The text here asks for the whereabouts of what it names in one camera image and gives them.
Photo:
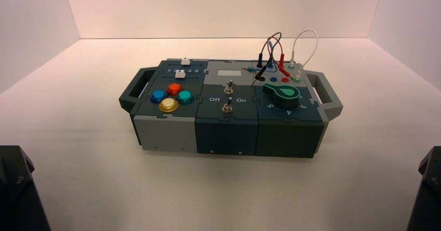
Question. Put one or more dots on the red push button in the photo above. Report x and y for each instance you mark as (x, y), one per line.
(174, 88)

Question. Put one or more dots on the modular grey-blue control box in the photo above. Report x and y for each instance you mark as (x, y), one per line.
(225, 133)

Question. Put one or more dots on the green rotary knob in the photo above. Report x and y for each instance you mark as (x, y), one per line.
(284, 95)

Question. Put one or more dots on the blue push button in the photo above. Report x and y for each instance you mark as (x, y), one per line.
(158, 95)

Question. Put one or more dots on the metal toggle switch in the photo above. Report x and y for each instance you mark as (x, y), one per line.
(226, 107)
(228, 89)

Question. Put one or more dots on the white slider knob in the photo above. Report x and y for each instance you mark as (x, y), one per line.
(186, 61)
(180, 74)

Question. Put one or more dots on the yellow push button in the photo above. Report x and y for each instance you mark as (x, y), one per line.
(168, 104)

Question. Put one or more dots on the teal push button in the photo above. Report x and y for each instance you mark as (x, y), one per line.
(185, 96)

